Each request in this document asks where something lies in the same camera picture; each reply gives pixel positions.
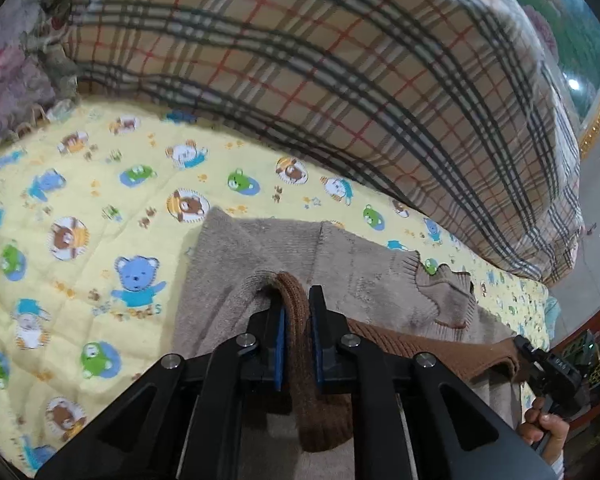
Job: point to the yellow cartoon bear bedsheet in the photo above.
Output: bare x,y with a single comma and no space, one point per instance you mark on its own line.
97,211

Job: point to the beige knit sweater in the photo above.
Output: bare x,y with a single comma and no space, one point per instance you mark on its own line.
385,297

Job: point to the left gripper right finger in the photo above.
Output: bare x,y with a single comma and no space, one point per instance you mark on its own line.
412,418

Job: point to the person's right hand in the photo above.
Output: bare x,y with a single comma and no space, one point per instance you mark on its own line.
538,424

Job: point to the teal cloth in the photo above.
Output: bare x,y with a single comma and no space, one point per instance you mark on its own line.
552,311

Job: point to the plaid beige quilt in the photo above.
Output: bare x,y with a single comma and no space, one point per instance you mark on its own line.
450,106

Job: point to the gold framed landscape painting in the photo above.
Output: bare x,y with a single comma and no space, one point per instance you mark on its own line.
571,32

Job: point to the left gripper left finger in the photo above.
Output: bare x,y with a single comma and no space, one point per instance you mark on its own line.
181,419

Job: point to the floral pink pillow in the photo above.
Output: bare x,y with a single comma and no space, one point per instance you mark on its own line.
35,72

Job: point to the red wooden cabinet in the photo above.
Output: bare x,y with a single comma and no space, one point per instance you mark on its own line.
582,451

